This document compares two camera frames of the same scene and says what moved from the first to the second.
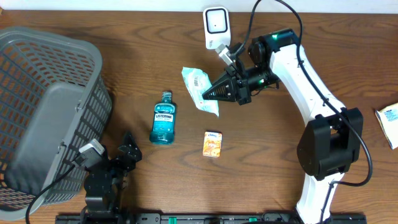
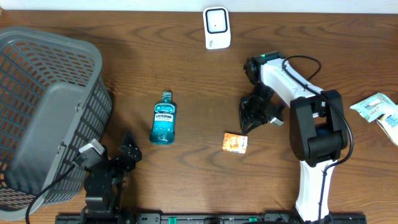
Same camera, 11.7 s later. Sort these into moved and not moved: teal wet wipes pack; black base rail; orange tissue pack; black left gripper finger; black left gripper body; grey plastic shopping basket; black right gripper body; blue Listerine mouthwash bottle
Moved: orange tissue pack; black right gripper body; teal wet wipes pack
Not moved: grey plastic shopping basket; black left gripper finger; black left gripper body; black base rail; blue Listerine mouthwash bottle
